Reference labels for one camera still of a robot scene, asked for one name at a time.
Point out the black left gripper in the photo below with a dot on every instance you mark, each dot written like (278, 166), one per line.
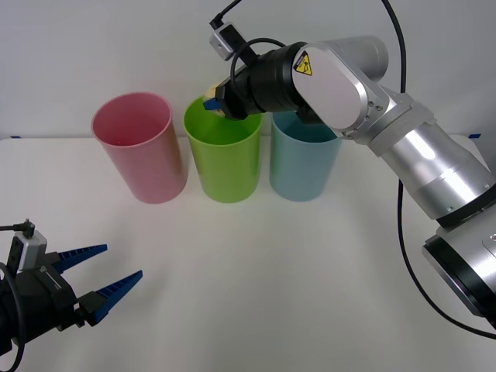
(42, 298)

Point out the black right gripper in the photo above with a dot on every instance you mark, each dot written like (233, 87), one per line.
(240, 98)

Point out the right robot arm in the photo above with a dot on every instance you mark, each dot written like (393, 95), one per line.
(329, 89)

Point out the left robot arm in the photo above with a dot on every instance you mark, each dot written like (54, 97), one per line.
(4, 314)

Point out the green plastic bin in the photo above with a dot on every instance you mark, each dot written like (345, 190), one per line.
(226, 166)

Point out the pink plastic bin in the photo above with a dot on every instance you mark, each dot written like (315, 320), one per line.
(151, 166)

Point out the pale blue plastic bin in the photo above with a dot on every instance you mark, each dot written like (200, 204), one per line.
(298, 170)

